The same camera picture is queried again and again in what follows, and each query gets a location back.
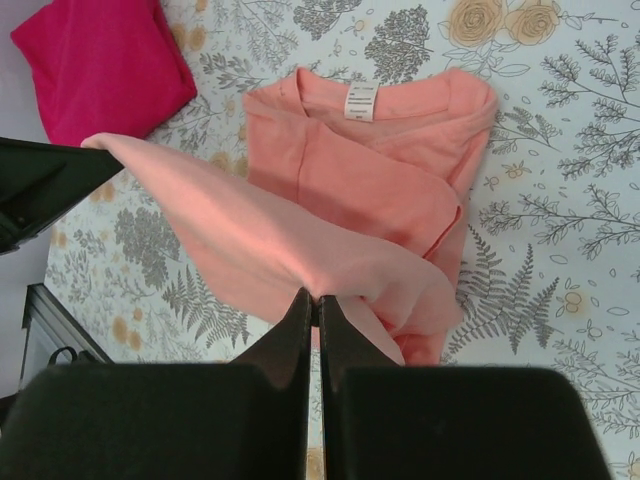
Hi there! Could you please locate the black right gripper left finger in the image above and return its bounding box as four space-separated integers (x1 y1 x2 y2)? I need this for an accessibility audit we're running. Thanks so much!
1 290 311 479

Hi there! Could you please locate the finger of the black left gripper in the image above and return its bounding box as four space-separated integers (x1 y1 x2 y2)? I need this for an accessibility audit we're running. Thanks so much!
1 138 123 255

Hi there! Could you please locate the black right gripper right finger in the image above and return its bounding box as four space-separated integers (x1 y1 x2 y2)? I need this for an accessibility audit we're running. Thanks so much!
318 297 610 480

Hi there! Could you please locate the salmon pink t-shirt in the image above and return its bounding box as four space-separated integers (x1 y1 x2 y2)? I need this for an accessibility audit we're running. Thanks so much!
84 69 498 366

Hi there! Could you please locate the folded crimson red t-shirt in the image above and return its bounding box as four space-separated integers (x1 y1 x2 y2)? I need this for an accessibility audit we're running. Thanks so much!
10 1 197 146

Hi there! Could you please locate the floral patterned table mat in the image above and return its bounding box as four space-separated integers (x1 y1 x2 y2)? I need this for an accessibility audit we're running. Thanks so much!
45 1 639 479

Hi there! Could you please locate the aluminium front frame rail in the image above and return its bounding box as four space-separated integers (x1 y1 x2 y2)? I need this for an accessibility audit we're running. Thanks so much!
19 284 112 389

